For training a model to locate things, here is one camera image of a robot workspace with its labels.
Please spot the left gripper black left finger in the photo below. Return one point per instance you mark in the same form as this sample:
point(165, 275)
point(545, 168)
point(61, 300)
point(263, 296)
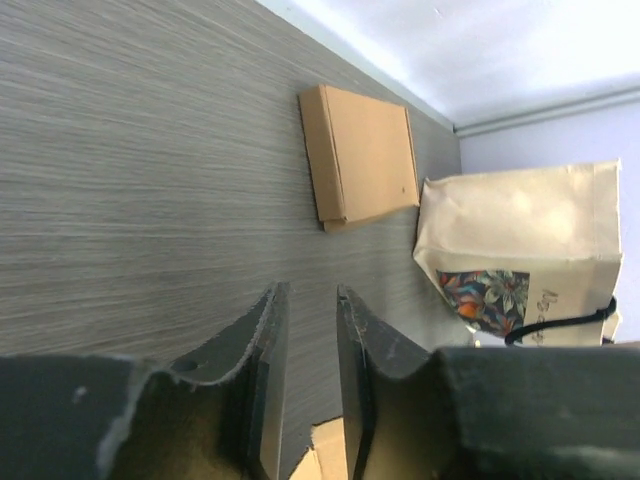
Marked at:
point(240, 375)

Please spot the brown cardboard box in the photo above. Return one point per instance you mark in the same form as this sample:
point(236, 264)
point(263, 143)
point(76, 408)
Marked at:
point(325, 459)
point(361, 156)

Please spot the right aluminium frame post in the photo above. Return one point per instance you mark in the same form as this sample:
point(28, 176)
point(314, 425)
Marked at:
point(550, 112)

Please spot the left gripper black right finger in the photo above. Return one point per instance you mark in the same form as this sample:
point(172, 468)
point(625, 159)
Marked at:
point(387, 395)

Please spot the beige canvas tote bag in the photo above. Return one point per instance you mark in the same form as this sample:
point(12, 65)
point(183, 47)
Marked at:
point(530, 256)

